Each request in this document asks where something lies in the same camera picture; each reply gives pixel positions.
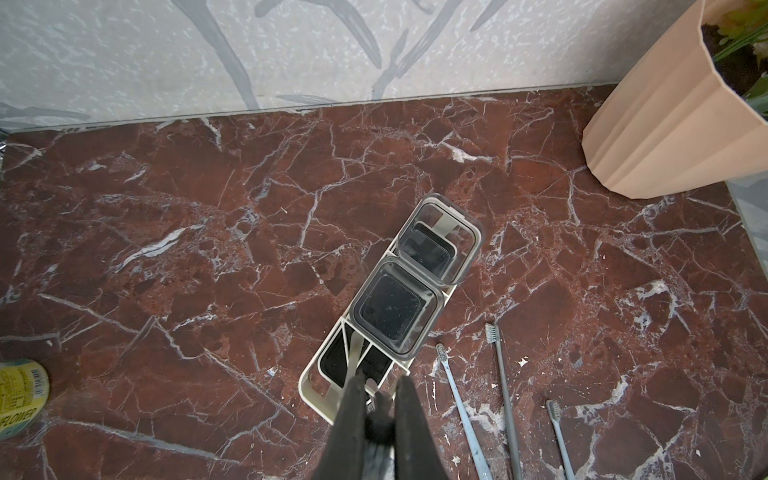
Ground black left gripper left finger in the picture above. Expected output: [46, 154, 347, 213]
[311, 375, 367, 480]

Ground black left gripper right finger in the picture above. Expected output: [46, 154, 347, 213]
[394, 376, 448, 480]

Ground light blue long toothbrush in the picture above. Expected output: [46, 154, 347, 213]
[436, 343, 492, 480]

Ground black toothbrush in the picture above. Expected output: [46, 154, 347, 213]
[362, 411, 395, 480]

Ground dark grey toothbrush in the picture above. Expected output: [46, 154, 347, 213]
[485, 323, 523, 480]

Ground green yellow label jar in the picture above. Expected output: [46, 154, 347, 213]
[0, 359, 50, 440]

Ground peach ribbed flower pot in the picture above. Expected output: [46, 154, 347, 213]
[582, 1, 767, 199]

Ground green white artificial flowers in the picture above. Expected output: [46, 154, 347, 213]
[701, 1, 767, 119]

